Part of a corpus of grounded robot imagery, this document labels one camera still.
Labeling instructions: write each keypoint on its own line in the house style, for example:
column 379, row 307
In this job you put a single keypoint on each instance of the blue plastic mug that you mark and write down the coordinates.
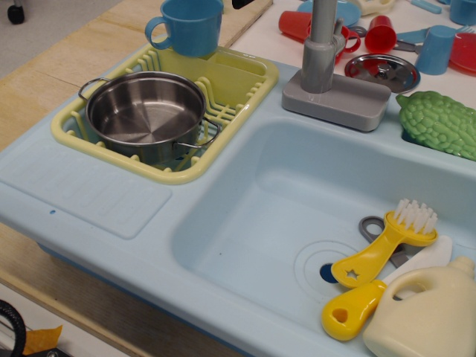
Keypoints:
column 190, row 28

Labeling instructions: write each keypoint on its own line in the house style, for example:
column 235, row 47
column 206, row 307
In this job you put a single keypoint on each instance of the stainless steel pot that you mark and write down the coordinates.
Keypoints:
column 155, row 115

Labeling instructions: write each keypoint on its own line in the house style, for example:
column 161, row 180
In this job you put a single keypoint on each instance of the red plastic cup lying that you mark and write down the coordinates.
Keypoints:
column 295, row 25

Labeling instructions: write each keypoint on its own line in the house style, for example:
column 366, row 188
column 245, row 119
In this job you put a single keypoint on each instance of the steel pot lid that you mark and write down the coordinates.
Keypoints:
column 398, row 74

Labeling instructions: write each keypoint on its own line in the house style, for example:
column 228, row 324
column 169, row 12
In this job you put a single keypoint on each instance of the red plastic cup tilted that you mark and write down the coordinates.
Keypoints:
column 381, row 38

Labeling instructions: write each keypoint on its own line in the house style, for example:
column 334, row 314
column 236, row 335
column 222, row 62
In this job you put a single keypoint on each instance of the blue plastic cup upside down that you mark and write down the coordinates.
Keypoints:
column 434, row 55

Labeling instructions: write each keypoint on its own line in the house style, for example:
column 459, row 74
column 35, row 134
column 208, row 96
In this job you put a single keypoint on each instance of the blue plastic cup far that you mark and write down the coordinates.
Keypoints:
column 462, row 12

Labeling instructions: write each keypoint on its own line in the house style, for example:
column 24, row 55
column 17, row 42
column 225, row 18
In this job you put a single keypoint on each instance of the light blue toy sink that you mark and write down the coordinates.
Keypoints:
column 236, row 252

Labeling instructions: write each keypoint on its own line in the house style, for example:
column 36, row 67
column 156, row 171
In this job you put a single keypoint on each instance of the yellow plastic dish rack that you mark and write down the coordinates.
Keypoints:
column 234, row 85

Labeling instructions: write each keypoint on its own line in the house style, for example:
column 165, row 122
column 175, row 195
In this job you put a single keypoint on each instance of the grey toy faucet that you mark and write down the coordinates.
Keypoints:
column 317, row 92

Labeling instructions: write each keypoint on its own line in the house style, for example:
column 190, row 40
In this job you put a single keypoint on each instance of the black object at top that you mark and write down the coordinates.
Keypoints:
column 239, row 4

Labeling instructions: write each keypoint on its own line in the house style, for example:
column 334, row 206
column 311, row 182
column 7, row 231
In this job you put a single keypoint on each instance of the yellow toy dish brush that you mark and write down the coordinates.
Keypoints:
column 411, row 222

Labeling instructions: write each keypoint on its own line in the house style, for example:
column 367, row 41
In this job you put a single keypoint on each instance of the red plastic mug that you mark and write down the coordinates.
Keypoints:
column 347, row 39

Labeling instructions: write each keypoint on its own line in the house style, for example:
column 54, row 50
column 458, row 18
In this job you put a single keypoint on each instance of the green bitter gourd toy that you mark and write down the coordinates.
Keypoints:
column 438, row 122

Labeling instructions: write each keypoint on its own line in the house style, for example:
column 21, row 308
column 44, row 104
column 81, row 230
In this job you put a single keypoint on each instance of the blue plastic plate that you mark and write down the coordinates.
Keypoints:
column 346, row 10

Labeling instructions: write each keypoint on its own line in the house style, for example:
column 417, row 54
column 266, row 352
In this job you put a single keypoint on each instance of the cream plastic toy item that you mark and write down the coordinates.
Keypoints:
column 370, row 7

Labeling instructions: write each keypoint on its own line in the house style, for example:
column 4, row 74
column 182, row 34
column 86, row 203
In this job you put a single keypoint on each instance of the cream toy detergent bottle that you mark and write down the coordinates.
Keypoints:
column 426, row 312

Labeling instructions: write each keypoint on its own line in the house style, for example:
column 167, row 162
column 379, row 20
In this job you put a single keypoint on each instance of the orange tape piece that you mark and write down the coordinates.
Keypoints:
column 41, row 340

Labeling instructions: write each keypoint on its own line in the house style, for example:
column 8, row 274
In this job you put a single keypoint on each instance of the blue plastic utensil far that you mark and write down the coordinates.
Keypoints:
column 427, row 6

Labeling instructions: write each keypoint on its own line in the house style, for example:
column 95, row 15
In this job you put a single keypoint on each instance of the black chair caster wheel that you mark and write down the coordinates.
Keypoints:
column 15, row 13

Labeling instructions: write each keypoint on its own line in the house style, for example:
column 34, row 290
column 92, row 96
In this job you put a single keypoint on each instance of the yellow handled white toy knife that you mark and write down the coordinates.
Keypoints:
column 344, row 316

